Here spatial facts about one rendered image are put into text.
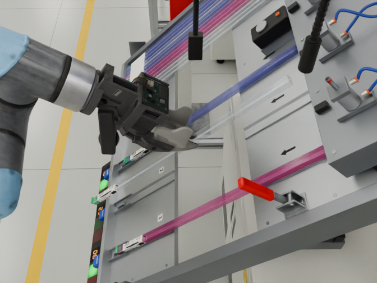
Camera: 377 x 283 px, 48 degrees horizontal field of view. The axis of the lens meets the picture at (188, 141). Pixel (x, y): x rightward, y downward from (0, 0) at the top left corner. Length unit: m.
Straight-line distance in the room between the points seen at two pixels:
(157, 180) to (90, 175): 1.05
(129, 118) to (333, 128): 0.30
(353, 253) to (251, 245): 0.49
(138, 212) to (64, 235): 0.93
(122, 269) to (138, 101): 0.37
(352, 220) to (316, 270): 0.46
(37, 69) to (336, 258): 0.77
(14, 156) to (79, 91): 0.13
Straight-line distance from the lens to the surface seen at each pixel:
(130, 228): 0.90
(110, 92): 0.64
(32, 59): 0.62
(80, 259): 1.73
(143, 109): 0.64
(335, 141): 0.55
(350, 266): 1.07
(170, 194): 0.83
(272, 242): 0.62
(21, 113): 0.68
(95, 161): 1.95
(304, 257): 1.05
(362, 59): 0.60
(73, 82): 0.62
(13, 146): 0.64
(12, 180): 0.61
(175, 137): 0.70
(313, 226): 0.59
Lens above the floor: 1.56
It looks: 52 degrees down
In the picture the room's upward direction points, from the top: straight up
